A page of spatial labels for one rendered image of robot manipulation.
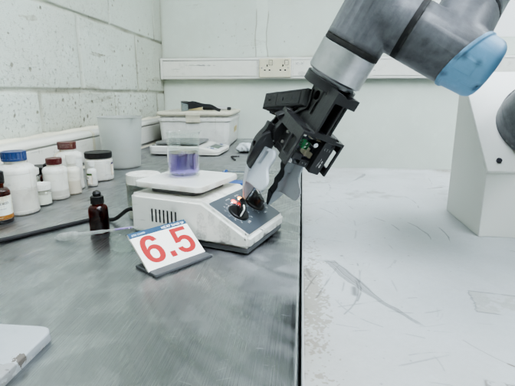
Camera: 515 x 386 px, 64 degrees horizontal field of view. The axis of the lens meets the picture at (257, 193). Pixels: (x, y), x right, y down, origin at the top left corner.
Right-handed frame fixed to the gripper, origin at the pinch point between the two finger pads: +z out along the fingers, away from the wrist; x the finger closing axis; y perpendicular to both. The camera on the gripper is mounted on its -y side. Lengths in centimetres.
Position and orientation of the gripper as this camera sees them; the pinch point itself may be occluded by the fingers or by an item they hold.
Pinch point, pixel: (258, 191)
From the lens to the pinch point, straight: 64.7
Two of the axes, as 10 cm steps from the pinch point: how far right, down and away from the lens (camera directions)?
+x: 8.3, 2.1, 5.1
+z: -4.5, 7.9, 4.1
